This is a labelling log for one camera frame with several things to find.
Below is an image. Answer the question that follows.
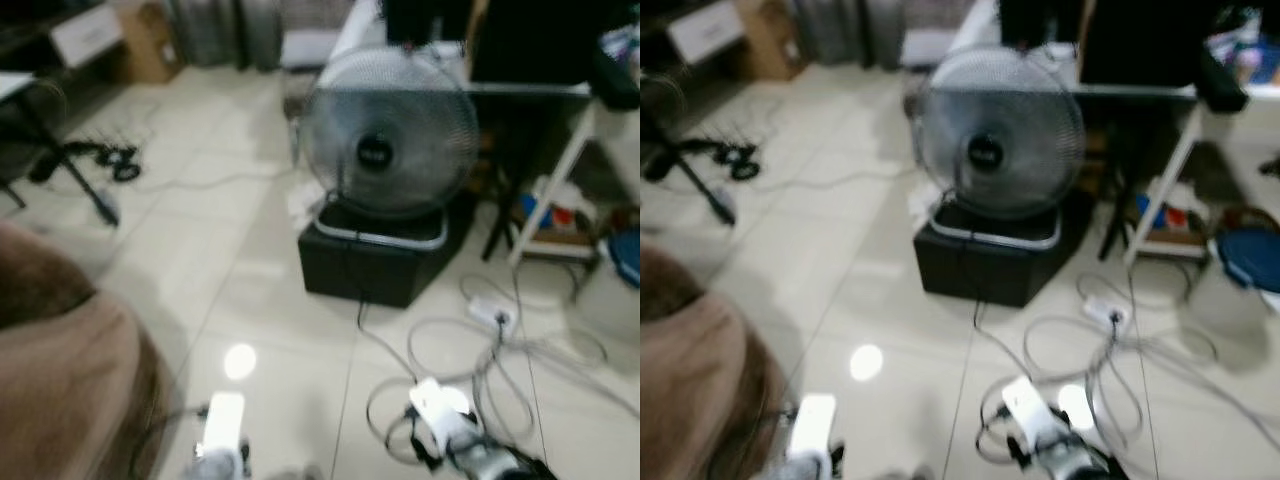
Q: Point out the grey round floor fan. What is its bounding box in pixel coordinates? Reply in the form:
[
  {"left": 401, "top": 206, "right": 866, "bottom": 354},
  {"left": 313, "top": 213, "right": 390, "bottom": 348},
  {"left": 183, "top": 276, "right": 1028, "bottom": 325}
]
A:
[
  {"left": 915, "top": 45, "right": 1088, "bottom": 223},
  {"left": 298, "top": 45, "right": 482, "bottom": 223}
]

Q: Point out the white power strip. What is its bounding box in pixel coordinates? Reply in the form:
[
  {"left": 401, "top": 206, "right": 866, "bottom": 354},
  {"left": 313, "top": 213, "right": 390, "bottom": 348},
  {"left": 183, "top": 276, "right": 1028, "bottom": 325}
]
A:
[
  {"left": 1084, "top": 294, "right": 1137, "bottom": 332},
  {"left": 467, "top": 294, "right": 520, "bottom": 332}
]

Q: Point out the black square box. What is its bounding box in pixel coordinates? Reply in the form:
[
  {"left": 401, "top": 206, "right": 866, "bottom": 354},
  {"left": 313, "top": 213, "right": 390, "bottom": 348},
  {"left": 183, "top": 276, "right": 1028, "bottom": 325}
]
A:
[
  {"left": 912, "top": 195, "right": 1093, "bottom": 310},
  {"left": 298, "top": 195, "right": 477, "bottom": 310}
]

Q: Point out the colourful printed box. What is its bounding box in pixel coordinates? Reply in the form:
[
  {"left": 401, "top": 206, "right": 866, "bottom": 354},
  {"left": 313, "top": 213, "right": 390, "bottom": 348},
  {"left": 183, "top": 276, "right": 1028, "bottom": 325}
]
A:
[
  {"left": 1134, "top": 179, "right": 1217, "bottom": 257},
  {"left": 519, "top": 177, "right": 602, "bottom": 260}
]

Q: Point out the blue round container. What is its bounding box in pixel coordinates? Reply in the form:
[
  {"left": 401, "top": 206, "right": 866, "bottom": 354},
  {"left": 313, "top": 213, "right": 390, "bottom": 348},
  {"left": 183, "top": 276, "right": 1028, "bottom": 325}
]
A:
[
  {"left": 1214, "top": 227, "right": 1280, "bottom": 294},
  {"left": 607, "top": 229, "right": 641, "bottom": 292}
]

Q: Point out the black chair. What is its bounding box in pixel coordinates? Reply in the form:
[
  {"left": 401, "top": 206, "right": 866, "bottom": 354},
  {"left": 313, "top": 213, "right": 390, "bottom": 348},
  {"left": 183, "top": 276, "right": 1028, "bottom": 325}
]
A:
[
  {"left": 640, "top": 78, "right": 739, "bottom": 227},
  {"left": 0, "top": 75, "right": 123, "bottom": 229}
]

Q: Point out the black bulky object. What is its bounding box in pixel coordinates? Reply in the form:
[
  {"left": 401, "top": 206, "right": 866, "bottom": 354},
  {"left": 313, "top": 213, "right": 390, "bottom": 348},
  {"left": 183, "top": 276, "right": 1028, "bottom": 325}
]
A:
[
  {"left": 469, "top": 0, "right": 641, "bottom": 111},
  {"left": 1078, "top": 0, "right": 1253, "bottom": 113}
]

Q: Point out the grey curtain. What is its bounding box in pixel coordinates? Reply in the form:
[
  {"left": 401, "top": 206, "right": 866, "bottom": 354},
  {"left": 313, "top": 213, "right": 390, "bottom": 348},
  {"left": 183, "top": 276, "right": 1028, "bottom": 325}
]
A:
[
  {"left": 164, "top": 0, "right": 287, "bottom": 73},
  {"left": 790, "top": 0, "right": 906, "bottom": 71}
]

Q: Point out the brown cardboard box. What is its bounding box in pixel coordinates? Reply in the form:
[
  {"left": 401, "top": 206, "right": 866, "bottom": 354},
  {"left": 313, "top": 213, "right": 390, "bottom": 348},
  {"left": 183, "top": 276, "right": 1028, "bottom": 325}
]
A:
[
  {"left": 113, "top": 0, "right": 187, "bottom": 85},
  {"left": 733, "top": 0, "right": 810, "bottom": 83}
]

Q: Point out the white flat box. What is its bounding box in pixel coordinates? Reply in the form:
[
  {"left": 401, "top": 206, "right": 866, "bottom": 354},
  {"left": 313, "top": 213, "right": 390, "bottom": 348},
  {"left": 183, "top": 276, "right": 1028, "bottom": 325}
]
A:
[
  {"left": 49, "top": 4, "right": 127, "bottom": 68},
  {"left": 664, "top": 0, "right": 747, "bottom": 65}
]

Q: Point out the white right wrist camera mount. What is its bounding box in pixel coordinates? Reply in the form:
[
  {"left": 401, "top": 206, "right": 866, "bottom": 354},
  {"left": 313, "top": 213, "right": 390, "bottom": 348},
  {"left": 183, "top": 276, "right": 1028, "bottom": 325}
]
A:
[
  {"left": 999, "top": 375, "right": 1068, "bottom": 447},
  {"left": 409, "top": 377, "right": 482, "bottom": 447}
]

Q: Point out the grey looped cable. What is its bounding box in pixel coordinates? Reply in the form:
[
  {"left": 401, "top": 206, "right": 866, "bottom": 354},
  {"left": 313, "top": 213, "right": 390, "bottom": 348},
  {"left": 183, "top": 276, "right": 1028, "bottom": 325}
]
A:
[
  {"left": 364, "top": 268, "right": 641, "bottom": 467},
  {"left": 978, "top": 268, "right": 1280, "bottom": 467}
]

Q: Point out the white frame table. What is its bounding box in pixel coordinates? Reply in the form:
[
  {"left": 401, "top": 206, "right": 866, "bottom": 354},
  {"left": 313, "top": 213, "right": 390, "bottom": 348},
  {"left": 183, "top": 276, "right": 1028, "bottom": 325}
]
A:
[
  {"left": 328, "top": 0, "right": 641, "bottom": 267},
  {"left": 945, "top": 0, "right": 1280, "bottom": 267}
]

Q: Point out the black cable bundle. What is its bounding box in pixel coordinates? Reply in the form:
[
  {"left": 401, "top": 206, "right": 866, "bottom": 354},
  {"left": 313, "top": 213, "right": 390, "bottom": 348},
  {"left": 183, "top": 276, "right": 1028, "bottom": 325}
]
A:
[
  {"left": 62, "top": 138, "right": 143, "bottom": 184},
  {"left": 690, "top": 138, "right": 763, "bottom": 183}
]

